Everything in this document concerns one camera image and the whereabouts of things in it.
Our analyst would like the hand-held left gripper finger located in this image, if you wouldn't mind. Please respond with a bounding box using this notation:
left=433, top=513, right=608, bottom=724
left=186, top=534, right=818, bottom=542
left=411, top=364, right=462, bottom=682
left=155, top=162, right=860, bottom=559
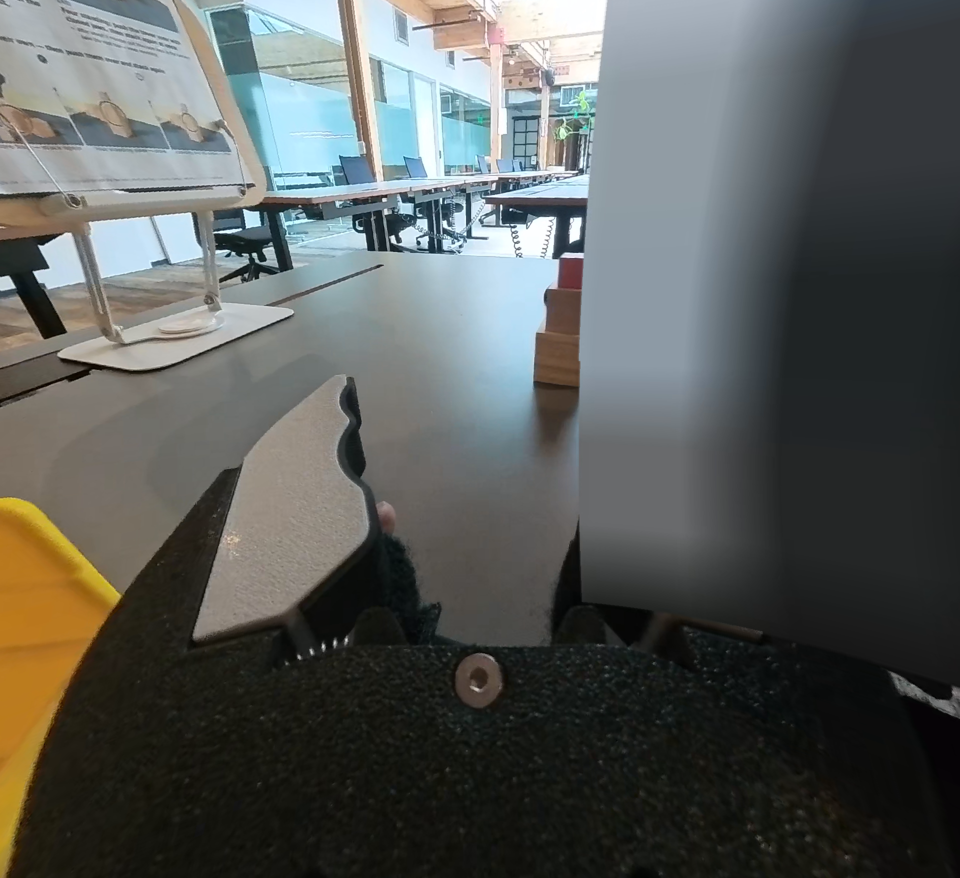
left=191, top=376, right=421, bottom=650

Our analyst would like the large wooden cube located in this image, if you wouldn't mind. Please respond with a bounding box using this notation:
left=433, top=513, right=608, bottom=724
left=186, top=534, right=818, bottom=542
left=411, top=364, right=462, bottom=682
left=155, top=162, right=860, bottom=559
left=533, top=325, right=583, bottom=390

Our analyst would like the medium wooden cube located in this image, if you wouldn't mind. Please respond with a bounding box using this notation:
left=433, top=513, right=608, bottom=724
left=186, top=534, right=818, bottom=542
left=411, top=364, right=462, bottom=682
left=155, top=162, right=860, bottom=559
left=543, top=287, right=583, bottom=338

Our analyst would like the yellow plastic bin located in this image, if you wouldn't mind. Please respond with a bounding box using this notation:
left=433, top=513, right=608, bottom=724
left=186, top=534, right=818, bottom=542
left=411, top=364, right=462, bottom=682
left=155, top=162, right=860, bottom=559
left=0, top=499, right=123, bottom=867

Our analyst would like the black office chair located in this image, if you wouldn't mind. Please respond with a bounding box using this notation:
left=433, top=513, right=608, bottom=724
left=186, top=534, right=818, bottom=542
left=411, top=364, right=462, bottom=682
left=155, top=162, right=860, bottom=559
left=210, top=206, right=280, bottom=285

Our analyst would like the wooden office table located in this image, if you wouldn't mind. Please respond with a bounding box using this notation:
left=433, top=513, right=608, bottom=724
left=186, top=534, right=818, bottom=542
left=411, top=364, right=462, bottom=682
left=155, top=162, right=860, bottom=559
left=255, top=175, right=499, bottom=273
left=483, top=176, right=589, bottom=263

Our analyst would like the white instruction sheet stand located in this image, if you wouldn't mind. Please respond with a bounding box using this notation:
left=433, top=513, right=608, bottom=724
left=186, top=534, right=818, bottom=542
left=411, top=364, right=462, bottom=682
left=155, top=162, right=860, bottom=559
left=0, top=0, right=270, bottom=243

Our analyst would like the printed instruction sheet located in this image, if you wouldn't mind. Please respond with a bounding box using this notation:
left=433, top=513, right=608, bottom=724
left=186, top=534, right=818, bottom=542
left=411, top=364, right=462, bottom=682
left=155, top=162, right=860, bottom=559
left=0, top=0, right=244, bottom=198

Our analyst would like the black cable slot lid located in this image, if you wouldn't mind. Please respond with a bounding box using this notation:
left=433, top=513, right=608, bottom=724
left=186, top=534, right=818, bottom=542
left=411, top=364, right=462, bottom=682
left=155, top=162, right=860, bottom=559
left=0, top=350, right=70, bottom=408

